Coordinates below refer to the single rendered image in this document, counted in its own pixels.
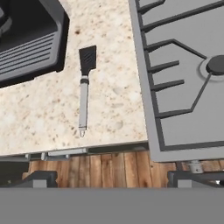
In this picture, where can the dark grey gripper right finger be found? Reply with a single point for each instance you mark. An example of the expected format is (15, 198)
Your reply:
(182, 176)

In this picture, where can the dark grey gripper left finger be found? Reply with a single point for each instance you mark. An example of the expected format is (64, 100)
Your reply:
(43, 176)

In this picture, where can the black and grey spatula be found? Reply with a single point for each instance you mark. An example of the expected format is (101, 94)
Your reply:
(83, 96)

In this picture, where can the grey hob knob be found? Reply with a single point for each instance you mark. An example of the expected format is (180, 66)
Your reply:
(195, 166)

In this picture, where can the grey hob with black grates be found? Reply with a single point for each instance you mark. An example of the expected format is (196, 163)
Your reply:
(180, 87)

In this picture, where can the black sink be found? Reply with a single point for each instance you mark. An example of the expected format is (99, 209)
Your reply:
(29, 40)

